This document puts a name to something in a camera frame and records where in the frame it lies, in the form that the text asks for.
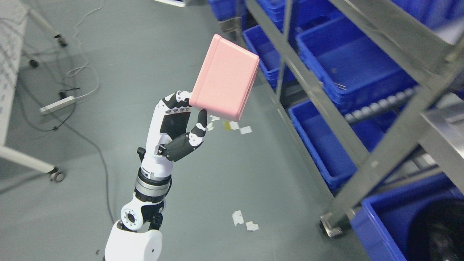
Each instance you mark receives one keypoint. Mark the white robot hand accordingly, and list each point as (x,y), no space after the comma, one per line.
(167,139)

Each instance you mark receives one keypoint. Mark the pink plastic storage box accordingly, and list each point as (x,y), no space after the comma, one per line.
(225,79)

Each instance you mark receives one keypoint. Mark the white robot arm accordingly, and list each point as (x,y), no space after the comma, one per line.
(136,235)

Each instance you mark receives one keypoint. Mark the blue crate lower shelf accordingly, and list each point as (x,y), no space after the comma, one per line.
(331,159)

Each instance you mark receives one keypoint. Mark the blue crate shelf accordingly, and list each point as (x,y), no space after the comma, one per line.
(331,159)
(355,72)

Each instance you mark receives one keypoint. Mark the blue crate upper shelf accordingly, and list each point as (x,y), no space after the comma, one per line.
(355,72)

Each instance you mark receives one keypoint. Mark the white power strip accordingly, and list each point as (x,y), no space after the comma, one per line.
(62,103)

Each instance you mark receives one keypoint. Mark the blue crate with black item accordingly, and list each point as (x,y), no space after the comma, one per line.
(384,220)

